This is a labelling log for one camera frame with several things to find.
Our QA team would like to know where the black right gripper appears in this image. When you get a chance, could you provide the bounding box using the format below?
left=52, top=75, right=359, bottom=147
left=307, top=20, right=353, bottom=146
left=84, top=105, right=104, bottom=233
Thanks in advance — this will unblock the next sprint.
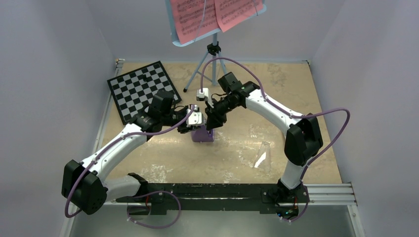
left=205, top=94, right=239, bottom=131

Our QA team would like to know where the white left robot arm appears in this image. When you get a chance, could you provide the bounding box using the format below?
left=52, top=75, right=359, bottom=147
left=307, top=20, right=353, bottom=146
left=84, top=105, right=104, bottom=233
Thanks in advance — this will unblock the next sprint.
left=61, top=90, right=205, bottom=218

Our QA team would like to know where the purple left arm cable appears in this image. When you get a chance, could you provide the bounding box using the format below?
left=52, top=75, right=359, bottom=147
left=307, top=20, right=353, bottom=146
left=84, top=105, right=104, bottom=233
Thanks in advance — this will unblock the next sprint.
left=64, top=104, right=198, bottom=219

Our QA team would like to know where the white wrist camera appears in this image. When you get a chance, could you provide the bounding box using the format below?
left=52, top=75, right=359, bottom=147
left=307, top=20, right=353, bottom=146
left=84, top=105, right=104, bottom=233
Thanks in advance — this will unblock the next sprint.
left=196, top=87, right=213, bottom=108
left=186, top=109, right=205, bottom=127

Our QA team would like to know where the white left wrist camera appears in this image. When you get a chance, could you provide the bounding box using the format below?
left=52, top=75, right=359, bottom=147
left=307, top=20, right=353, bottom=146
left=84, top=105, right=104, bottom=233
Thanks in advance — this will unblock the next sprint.
left=186, top=109, right=205, bottom=127

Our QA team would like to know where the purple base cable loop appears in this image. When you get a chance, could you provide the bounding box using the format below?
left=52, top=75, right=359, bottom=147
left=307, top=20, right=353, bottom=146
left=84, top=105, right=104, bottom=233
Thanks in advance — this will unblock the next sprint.
left=126, top=188, right=182, bottom=229

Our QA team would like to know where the light blue music stand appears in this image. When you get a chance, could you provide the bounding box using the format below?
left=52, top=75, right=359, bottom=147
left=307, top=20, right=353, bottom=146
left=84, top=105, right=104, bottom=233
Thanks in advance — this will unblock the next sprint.
left=165, top=0, right=266, bottom=92

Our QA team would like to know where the purple metronome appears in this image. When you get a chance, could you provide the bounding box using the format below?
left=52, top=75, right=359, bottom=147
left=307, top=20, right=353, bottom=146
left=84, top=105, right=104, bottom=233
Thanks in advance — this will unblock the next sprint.
left=191, top=126, right=214, bottom=143

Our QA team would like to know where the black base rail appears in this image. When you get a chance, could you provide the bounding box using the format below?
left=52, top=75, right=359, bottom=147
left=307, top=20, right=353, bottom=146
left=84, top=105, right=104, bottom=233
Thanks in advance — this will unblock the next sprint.
left=116, top=183, right=310, bottom=218

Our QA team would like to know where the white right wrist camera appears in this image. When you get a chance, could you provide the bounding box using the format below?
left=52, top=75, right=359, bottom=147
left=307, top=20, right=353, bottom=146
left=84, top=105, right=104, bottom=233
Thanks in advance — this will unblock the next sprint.
left=196, top=87, right=213, bottom=108

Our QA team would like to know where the pink sheet music left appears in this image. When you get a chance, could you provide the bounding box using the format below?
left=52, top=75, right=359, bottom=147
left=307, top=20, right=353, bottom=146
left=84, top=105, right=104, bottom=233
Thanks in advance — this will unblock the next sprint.
left=169, top=0, right=219, bottom=45

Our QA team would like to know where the black white checkerboard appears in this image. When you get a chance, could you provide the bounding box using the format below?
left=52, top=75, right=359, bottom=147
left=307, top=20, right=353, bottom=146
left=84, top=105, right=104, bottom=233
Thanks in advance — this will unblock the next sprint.
left=107, top=61, right=182, bottom=125

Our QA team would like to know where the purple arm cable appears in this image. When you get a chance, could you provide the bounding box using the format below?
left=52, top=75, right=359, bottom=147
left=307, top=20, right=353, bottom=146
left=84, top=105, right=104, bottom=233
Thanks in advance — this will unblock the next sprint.
left=64, top=104, right=198, bottom=219
left=200, top=57, right=351, bottom=182

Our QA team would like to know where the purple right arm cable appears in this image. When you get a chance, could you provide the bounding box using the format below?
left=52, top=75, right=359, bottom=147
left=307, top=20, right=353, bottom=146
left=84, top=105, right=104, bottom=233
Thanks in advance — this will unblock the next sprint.
left=200, top=57, right=351, bottom=182

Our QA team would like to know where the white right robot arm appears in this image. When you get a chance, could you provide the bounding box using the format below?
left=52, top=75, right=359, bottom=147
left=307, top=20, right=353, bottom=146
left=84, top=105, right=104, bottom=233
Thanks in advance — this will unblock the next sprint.
left=196, top=72, right=323, bottom=201

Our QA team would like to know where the clear plastic metronome cover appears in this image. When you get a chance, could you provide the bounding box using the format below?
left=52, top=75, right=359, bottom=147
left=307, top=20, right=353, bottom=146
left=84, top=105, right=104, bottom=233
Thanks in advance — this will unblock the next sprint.
left=252, top=142, right=271, bottom=173

